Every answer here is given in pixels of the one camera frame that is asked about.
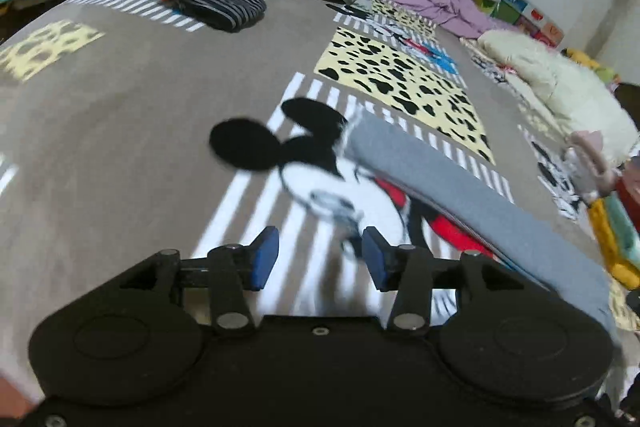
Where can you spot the red folded garment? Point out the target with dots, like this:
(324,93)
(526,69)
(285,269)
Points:
(631,194)

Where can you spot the colourful foam play mat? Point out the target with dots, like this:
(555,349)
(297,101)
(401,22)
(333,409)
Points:
(525,9)

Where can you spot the cartoon printed brown blanket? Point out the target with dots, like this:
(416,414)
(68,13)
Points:
(125,107)

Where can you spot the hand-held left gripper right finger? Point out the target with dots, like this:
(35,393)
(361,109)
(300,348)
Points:
(375,262)

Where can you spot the dark wooden headboard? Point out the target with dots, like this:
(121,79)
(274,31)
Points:
(630,97)

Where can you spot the grey garment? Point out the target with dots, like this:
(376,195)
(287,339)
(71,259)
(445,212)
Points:
(450,202)

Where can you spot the cream quilt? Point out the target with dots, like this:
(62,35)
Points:
(565,82)

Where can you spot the pink folded garment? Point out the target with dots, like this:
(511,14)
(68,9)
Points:
(590,157)

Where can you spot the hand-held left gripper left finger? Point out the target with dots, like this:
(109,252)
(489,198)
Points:
(263,257)

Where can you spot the yellow plush toy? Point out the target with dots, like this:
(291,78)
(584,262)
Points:
(582,57)

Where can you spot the yellow folded garment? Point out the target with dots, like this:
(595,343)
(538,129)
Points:
(607,252)

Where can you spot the teal printed folded garment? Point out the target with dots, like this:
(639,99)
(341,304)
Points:
(622,227)

